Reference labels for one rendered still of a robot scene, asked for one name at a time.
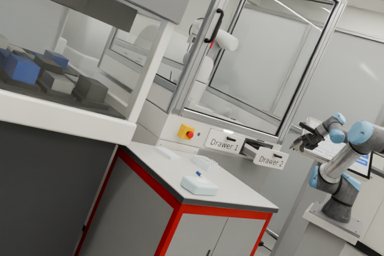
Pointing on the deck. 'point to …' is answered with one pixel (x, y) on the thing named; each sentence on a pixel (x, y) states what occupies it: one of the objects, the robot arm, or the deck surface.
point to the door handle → (216, 26)
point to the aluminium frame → (154, 92)
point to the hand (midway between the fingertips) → (292, 147)
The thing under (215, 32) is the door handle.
